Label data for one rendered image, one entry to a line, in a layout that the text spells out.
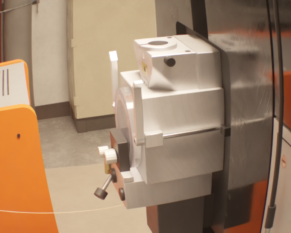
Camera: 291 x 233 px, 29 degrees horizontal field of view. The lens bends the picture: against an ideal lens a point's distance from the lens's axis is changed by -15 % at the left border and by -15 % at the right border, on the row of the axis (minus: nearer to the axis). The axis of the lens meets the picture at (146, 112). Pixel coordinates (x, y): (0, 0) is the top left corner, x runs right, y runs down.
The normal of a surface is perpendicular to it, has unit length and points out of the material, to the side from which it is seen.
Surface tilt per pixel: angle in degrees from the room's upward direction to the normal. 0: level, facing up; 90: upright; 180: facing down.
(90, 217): 0
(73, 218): 0
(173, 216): 90
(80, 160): 0
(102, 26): 90
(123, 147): 90
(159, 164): 90
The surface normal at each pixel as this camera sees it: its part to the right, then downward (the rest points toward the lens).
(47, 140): -0.05, -0.94
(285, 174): -0.97, 0.13
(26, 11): 0.79, 0.18
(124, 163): 0.25, 0.32
